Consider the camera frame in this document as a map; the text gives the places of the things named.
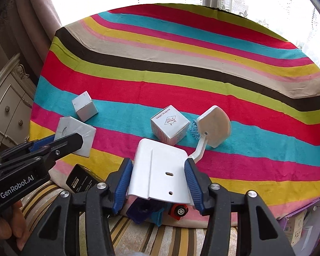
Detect black cardboard box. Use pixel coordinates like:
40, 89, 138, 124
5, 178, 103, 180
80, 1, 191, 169
65, 164, 107, 194

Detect white printed cube box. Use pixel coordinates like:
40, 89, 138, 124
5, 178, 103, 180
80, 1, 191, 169
150, 105, 191, 146

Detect purple cardboard box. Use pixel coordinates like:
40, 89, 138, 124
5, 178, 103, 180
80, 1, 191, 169
279, 196, 320, 255

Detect beige striped seat cushion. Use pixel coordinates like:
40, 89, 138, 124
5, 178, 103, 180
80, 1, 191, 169
21, 180, 240, 256

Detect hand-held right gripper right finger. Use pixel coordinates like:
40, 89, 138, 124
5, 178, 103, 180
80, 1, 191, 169
184, 159, 295, 256

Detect white lace curtain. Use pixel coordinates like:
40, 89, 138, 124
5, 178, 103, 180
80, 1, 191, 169
48, 0, 320, 67

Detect blue coiled spring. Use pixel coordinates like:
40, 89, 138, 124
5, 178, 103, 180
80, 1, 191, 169
188, 120, 203, 140

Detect colourful striped cloth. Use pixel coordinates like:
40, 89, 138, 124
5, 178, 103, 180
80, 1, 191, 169
29, 3, 320, 228

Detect small silver cube box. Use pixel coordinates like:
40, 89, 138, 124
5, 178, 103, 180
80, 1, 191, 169
72, 91, 99, 122

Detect white round plastic holder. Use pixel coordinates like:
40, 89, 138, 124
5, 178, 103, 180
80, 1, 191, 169
187, 105, 231, 164

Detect cream carved cabinet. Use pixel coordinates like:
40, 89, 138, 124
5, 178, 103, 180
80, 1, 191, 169
0, 53, 36, 152

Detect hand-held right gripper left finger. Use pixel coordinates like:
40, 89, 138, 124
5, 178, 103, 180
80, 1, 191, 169
21, 158, 134, 256

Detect blue plastic toy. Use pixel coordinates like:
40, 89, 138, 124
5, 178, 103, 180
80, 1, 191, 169
126, 199, 167, 227

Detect silver taped box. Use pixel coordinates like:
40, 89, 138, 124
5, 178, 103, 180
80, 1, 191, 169
55, 116, 97, 158

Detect red toy car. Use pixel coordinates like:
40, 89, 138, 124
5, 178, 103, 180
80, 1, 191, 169
167, 203, 189, 221

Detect brown drape curtain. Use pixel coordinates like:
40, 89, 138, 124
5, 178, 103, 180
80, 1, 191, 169
0, 0, 63, 72

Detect person's left hand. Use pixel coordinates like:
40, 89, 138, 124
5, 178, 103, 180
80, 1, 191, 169
0, 201, 32, 251

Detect white plastic bracket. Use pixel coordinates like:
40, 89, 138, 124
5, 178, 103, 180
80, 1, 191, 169
127, 138, 195, 206

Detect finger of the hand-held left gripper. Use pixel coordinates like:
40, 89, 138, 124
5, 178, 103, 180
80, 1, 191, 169
0, 135, 56, 156
0, 132, 85, 167

